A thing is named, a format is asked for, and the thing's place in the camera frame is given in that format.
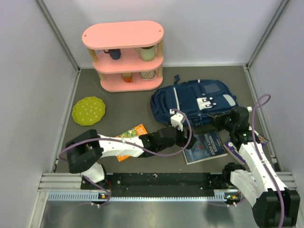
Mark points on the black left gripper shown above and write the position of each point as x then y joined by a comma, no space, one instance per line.
182,139

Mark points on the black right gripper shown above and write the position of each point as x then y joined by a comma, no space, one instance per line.
217,118

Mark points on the blue Nineteen Eighty-Four paperback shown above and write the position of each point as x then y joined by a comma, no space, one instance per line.
207,146

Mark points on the navy blue student backpack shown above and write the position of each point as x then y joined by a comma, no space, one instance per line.
198,99

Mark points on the orange treehouse children's book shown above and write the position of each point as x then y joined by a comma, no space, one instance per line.
136,131

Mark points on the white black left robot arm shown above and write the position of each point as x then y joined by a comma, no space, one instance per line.
85,150

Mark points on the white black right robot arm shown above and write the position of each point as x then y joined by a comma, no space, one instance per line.
273,204

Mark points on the purple card box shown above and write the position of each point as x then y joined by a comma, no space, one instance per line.
229,146

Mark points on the patterned ceramic bowl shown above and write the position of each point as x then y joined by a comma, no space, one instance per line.
148,75

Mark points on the orange cup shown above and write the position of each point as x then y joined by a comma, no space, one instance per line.
127,77

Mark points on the pale green mug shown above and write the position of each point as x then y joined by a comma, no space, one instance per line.
147,53

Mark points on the pink three-tier wooden shelf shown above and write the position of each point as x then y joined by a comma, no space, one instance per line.
125,36

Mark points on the green polka dot plate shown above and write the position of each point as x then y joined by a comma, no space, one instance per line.
88,111

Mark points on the dark blue mug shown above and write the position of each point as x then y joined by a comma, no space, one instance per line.
115,54

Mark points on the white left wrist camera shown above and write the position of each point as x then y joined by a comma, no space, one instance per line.
176,119

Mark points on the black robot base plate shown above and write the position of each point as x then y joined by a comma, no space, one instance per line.
166,184

